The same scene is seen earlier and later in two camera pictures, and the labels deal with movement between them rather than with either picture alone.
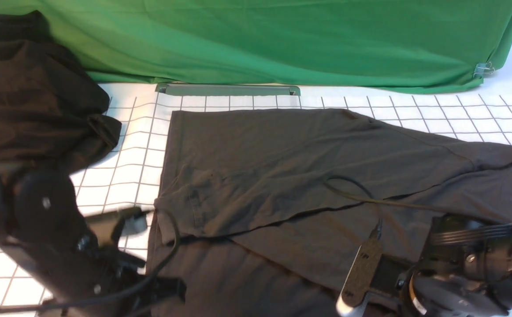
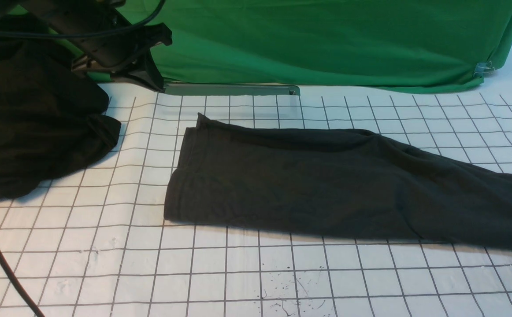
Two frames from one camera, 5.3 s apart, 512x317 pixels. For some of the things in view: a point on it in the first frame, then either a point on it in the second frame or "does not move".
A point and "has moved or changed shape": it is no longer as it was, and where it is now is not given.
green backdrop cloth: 402,45 does not move
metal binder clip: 482,68 does not move
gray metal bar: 226,88 does not move
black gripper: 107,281 → 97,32
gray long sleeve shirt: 266,207 has moved or changed shape
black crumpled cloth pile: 35,101 does not move
